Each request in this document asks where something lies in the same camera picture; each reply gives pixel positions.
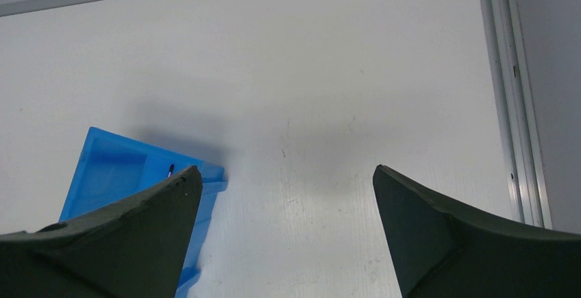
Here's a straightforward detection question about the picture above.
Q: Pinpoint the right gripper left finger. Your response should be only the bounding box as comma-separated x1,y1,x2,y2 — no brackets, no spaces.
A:
1,166,202,297

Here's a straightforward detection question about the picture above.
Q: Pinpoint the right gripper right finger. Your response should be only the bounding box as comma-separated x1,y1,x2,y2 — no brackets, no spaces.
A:
373,165,580,297

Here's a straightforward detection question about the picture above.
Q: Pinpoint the right aluminium frame post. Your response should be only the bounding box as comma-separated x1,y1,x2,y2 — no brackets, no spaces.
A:
480,0,553,229

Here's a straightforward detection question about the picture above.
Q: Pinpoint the blue plastic storage bin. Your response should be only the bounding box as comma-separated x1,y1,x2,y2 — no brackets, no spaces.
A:
59,127,227,297

